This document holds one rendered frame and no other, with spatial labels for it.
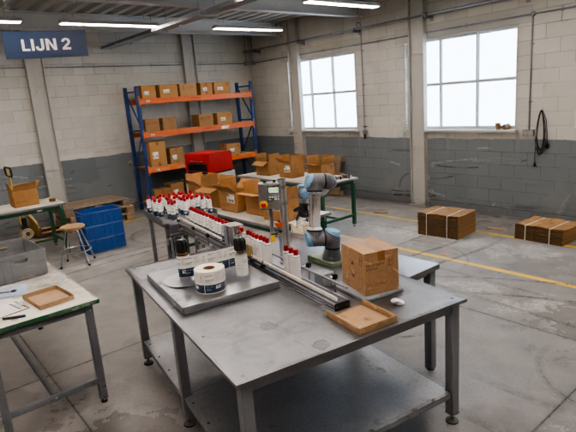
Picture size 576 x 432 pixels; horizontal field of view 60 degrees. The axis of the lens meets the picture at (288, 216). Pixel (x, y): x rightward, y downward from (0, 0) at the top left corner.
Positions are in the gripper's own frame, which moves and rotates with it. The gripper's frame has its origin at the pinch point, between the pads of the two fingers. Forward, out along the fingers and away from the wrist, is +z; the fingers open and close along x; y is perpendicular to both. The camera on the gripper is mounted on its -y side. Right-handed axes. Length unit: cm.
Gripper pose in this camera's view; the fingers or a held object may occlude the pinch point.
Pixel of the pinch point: (303, 225)
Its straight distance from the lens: 421.1
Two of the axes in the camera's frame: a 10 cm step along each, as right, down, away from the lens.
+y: 6.4, 1.4, -7.5
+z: 0.6, 9.7, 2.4
